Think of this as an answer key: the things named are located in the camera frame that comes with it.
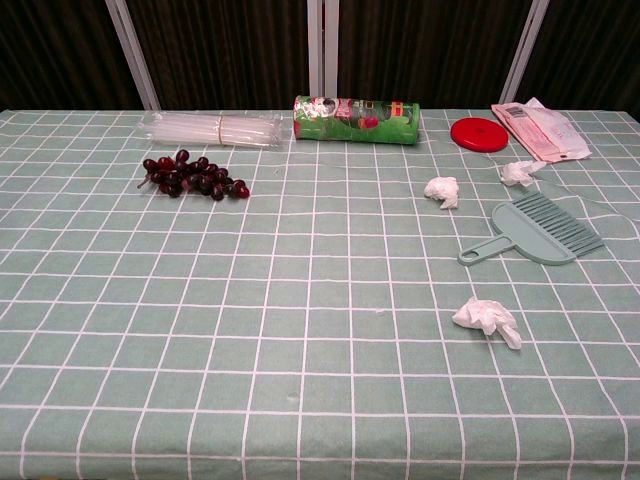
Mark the white metal frame post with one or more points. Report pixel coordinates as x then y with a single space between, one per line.
524 50
322 50
132 55

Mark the red round lid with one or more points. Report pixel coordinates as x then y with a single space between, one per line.
479 135

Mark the pink white plastic packet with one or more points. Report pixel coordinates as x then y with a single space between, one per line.
545 135

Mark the green printed cylinder can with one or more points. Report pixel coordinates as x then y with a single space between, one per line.
350 125

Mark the white tissue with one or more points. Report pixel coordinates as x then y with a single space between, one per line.
442 190
482 316
515 173

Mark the teal plastic hand brush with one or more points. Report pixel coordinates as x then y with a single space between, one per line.
530 235

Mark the green checked tablecloth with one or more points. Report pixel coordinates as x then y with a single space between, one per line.
280 325

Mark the dark red grape bunch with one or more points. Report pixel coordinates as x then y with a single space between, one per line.
192 176

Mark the clear pack of straws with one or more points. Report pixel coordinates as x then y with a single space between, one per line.
200 131

